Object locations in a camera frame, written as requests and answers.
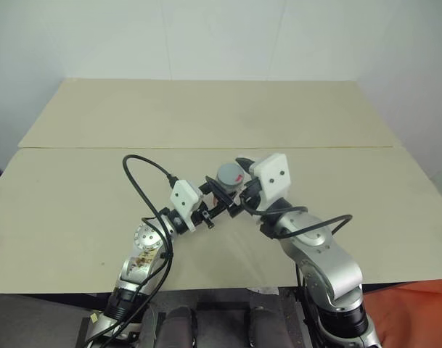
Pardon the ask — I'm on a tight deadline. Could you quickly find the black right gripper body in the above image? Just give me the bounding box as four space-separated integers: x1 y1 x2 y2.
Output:
239 176 266 213

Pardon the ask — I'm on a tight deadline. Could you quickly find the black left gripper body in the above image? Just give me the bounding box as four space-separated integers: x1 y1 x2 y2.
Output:
192 183 217 231

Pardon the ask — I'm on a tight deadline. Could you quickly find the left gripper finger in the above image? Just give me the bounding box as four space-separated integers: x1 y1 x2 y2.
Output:
207 202 244 220
204 175 234 207

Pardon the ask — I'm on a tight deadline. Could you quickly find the clear plastic jar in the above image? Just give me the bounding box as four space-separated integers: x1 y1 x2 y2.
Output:
211 187 242 210

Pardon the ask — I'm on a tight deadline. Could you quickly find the dark rounded shape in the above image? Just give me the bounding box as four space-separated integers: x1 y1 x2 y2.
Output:
157 306 199 348

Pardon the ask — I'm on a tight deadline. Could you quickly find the orange cloth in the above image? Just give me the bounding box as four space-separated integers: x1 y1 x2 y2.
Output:
361 278 442 348

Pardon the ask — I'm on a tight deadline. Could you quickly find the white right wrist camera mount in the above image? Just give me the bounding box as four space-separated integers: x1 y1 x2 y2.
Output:
249 153 292 211

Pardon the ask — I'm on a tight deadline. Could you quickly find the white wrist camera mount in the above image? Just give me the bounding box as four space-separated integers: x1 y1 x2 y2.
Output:
249 153 292 211
169 179 206 233

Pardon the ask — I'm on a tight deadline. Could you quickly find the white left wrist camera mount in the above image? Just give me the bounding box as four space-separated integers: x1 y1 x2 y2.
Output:
169 179 206 233

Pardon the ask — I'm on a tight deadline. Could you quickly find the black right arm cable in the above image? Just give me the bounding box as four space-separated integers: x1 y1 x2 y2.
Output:
240 201 353 241

